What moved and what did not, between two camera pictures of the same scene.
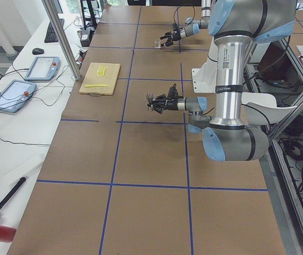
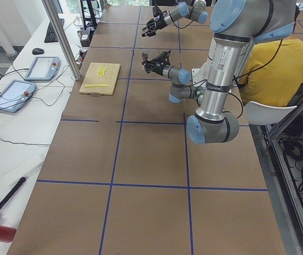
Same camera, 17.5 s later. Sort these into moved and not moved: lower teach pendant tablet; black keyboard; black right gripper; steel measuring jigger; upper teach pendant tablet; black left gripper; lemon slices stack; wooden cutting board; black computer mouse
Moved: black left gripper; steel measuring jigger; black right gripper
Not moved: upper teach pendant tablet; wooden cutting board; black computer mouse; black keyboard; lemon slices stack; lower teach pendant tablet
